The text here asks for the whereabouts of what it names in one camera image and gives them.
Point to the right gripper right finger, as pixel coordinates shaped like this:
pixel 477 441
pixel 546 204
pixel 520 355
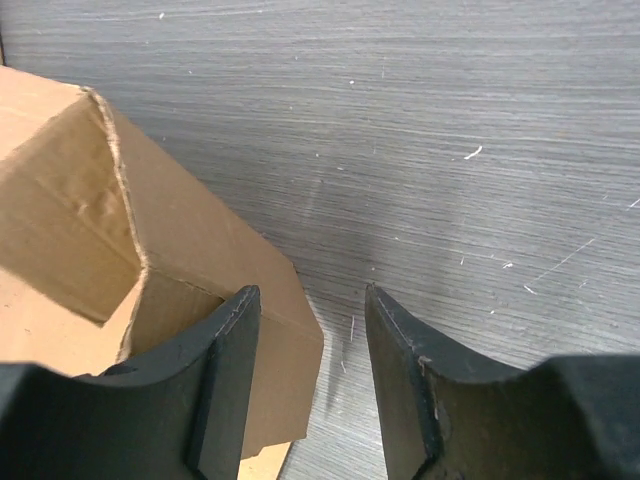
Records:
pixel 449 412

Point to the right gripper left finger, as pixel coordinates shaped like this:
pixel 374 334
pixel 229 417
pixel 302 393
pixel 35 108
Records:
pixel 177 411

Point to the brown cardboard box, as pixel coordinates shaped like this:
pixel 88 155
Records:
pixel 109 247

